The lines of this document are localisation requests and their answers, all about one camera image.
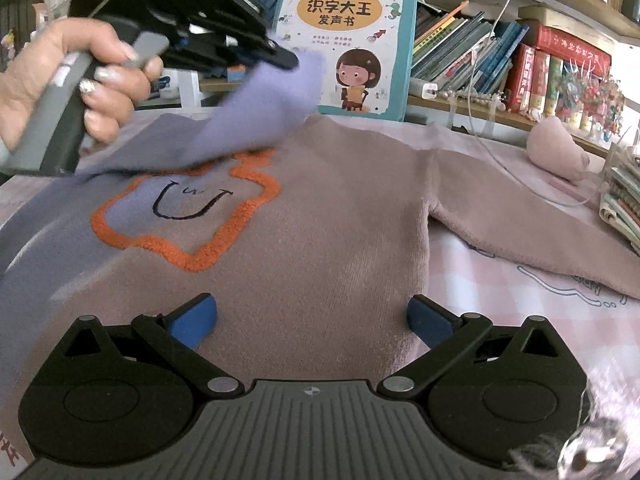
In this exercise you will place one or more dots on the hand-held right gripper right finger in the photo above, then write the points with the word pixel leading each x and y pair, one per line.
pixel 429 321

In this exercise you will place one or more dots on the row of slanted thin books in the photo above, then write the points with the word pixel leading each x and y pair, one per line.
pixel 460 45

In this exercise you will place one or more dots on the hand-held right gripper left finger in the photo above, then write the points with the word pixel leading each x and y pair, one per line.
pixel 192 319

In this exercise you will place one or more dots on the purple and beige sweater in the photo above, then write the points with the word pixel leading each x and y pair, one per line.
pixel 325 210

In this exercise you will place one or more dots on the white power adapter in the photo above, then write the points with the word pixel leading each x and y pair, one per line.
pixel 431 90

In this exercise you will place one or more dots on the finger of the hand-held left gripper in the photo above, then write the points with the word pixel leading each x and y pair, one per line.
pixel 210 57
pixel 280 57

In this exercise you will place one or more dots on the person's left hand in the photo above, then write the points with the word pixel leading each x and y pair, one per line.
pixel 30 75

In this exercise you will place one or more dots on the colourful bead tree ornament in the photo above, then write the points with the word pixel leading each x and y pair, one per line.
pixel 590 95

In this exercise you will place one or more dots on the row of red thick books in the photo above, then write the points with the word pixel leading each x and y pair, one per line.
pixel 570 47

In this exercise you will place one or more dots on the stack of papers and books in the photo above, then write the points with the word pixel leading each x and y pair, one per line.
pixel 622 200

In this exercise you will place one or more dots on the teal children's picture book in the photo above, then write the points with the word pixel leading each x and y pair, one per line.
pixel 380 50

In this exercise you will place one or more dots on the pink plush toy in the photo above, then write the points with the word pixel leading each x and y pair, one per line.
pixel 555 147

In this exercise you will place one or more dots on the white and wooden bookshelf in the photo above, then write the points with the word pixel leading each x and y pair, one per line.
pixel 590 0

